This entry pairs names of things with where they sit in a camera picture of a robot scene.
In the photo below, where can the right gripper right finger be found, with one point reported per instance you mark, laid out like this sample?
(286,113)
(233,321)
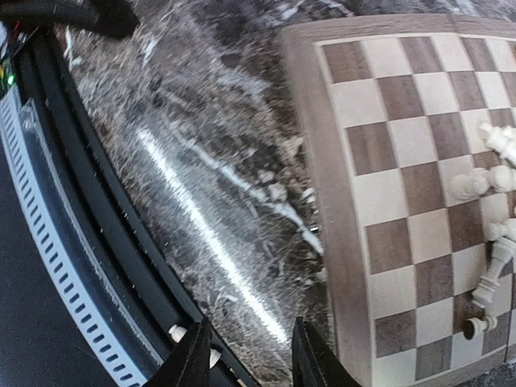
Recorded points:
(314,363)

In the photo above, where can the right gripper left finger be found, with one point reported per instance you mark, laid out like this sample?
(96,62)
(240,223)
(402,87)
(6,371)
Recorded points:
(189,362)

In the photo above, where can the wooden chessboard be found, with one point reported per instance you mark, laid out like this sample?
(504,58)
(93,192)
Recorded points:
(390,107)

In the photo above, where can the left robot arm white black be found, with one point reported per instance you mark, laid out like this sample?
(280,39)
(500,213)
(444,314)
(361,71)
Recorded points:
(114,19)

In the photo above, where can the white pawn lying bottom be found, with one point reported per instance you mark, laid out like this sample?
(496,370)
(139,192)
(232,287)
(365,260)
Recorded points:
(473,327)

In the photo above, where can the black front rail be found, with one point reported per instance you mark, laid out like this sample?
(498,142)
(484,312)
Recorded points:
(149,291)

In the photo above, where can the white slotted cable duct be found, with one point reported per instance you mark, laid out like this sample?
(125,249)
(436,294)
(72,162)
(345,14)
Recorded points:
(64,248)

